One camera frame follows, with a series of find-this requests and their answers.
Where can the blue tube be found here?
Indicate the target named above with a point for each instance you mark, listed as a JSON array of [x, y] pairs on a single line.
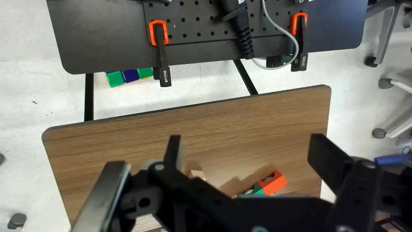
[[391, 159]]

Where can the office chair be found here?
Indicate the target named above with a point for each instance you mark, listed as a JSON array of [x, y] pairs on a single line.
[[397, 124], [386, 29]]

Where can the grey caster wheel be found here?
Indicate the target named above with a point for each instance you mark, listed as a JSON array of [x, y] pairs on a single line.
[[16, 220]]

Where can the green block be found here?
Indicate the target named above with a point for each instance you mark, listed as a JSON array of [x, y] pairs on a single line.
[[257, 190], [115, 79], [145, 72]]

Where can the blue block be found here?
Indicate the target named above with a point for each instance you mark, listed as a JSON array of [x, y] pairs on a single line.
[[130, 75]]

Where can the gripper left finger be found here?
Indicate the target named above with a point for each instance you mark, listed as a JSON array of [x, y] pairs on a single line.
[[180, 190]]

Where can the orange and black clamp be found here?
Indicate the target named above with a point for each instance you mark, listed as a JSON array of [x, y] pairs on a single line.
[[301, 42], [162, 54]]

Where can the plain wooden block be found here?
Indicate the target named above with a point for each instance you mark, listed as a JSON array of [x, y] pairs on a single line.
[[197, 175]]

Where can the orange block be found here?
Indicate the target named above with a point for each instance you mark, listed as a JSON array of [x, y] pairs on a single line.
[[273, 183]]

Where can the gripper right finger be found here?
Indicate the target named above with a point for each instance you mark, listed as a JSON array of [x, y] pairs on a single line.
[[357, 190]]

